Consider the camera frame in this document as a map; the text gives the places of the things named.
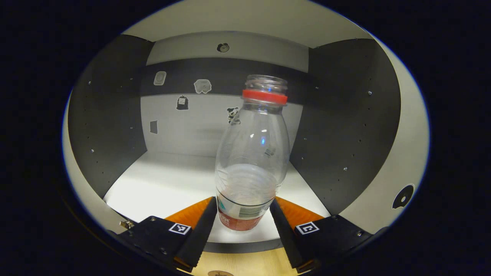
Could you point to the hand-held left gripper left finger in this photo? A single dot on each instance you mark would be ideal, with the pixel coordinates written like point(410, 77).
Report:
point(201, 237)

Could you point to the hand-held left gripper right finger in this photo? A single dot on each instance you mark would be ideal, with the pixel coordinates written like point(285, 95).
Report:
point(285, 237)

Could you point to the clear plastic bottle red label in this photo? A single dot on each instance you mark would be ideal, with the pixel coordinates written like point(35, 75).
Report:
point(251, 153)

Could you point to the white cabinet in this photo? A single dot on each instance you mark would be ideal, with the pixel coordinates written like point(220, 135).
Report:
point(115, 115)

